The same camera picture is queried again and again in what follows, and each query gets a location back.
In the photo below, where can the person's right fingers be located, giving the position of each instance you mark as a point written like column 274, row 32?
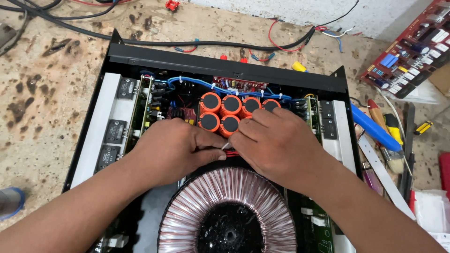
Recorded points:
column 250, row 130

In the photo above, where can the grey metal object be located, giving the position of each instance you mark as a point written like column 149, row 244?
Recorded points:
column 8, row 38

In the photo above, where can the purple lighter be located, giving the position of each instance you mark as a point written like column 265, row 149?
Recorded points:
column 372, row 181

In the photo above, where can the red plastic connector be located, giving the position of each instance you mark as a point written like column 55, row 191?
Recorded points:
column 172, row 5

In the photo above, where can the short white heat sink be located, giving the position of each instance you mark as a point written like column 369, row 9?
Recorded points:
column 342, row 140

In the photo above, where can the black power transistor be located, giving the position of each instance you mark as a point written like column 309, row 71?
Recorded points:
column 115, row 131
column 107, row 158
column 326, row 110
column 329, row 129
column 126, row 88

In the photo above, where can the copper toroidal transformer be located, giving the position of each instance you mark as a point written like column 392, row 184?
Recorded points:
column 190, row 207

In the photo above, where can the black metal amplifier chassis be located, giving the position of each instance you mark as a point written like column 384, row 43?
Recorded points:
column 225, row 68

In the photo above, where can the long white heat sink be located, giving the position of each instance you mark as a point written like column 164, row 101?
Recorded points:
column 98, row 126

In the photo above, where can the yellow plastic cap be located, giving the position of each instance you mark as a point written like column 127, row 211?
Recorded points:
column 298, row 66

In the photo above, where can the red board with black heat sink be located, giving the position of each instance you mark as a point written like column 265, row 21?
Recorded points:
column 181, row 114

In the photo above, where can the flat metal strip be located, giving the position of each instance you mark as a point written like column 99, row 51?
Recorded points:
column 383, row 175

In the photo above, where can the small yellow screwdriver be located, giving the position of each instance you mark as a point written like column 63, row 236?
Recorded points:
column 423, row 128

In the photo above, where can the grey object with blue rim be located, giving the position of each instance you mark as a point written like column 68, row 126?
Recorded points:
column 10, row 203

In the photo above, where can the large red circuit board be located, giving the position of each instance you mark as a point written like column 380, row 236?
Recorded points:
column 415, row 49

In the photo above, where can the small red circuit board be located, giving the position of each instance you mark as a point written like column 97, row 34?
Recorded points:
column 239, row 83

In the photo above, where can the cluster of orange capacitors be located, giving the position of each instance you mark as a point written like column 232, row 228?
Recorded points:
column 230, row 105

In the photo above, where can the red plastic object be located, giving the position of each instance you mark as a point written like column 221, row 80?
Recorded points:
column 445, row 172

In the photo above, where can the person's right hand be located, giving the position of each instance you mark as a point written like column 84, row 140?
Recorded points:
column 281, row 147

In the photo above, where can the person's left hand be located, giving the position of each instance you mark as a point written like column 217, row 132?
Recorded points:
column 168, row 151

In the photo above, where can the black metal file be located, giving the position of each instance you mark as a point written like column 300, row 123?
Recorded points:
column 408, row 147

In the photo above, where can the yellow and black screwdriver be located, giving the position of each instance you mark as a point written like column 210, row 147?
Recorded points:
column 393, row 128

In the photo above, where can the green amplifier circuit board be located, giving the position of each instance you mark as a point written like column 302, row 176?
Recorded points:
column 313, row 116
column 142, row 109

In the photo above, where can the green board with white relays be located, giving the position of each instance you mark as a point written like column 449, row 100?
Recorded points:
column 313, row 225

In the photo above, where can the white plastic bag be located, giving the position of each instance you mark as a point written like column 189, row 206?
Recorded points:
column 432, row 214

